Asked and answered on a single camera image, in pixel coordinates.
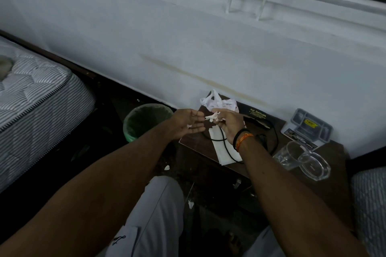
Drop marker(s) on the dark wooden bed frame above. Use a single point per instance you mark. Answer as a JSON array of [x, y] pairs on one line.
[[60, 61]]

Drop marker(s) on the thin wooden stick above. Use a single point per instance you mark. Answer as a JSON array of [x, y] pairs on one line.
[[189, 192]]

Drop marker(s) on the person's left forearm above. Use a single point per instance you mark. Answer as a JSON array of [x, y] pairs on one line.
[[90, 199]]

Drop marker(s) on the grey plastic organizer box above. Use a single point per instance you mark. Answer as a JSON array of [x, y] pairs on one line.
[[310, 125]]

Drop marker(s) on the striped mattress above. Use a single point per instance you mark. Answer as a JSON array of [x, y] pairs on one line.
[[371, 205], [39, 109]]

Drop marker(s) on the person's grey trousers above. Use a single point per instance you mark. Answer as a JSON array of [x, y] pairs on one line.
[[156, 214]]

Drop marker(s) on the brown bedside table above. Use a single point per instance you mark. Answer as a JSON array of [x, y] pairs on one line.
[[325, 199]]

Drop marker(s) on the clear glass ashtray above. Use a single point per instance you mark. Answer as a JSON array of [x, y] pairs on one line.
[[315, 166]]

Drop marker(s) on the clear drinking glass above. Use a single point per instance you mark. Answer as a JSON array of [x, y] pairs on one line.
[[289, 157]]

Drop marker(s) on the trash bin with green liner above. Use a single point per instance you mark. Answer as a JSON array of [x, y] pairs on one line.
[[144, 118]]

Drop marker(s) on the person's left hand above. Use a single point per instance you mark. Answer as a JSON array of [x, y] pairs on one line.
[[187, 124]]

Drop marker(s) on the person's right forearm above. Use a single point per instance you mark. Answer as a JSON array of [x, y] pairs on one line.
[[286, 199]]

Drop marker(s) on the person's right hand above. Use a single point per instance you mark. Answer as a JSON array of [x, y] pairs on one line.
[[232, 124]]

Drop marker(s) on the large white paper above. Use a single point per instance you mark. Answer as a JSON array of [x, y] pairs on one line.
[[221, 103]]

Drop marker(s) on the black wristband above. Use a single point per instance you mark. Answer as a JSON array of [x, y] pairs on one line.
[[239, 134]]

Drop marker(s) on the black eyeglasses case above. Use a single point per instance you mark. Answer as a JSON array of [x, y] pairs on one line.
[[259, 113]]

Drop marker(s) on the white paper sheet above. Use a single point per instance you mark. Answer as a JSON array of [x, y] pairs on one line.
[[223, 153]]

